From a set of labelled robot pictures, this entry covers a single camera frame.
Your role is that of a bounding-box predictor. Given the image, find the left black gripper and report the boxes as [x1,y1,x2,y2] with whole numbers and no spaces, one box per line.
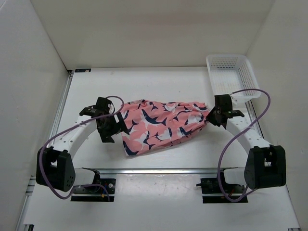
[97,112,128,143]

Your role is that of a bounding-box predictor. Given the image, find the pink shark print shorts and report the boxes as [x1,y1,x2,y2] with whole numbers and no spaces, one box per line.
[121,99,209,156]

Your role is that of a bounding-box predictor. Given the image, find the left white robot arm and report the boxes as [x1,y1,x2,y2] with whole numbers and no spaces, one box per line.
[36,96,128,193]

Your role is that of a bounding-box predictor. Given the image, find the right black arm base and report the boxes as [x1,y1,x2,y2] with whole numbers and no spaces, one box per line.
[196,178,245,204]

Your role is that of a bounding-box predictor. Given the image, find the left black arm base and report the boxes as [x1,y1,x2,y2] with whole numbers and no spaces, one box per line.
[71,178,116,203]

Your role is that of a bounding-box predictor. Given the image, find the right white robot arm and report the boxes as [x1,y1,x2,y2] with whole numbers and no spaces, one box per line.
[206,94,286,193]

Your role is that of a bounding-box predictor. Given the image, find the white plastic mesh basket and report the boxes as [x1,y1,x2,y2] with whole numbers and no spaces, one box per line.
[206,54,261,104]

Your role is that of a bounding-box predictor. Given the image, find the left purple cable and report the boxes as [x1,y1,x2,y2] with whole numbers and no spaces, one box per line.
[39,95,125,202]

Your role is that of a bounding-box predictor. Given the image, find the aluminium front rail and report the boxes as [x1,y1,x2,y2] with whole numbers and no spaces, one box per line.
[91,167,275,175]

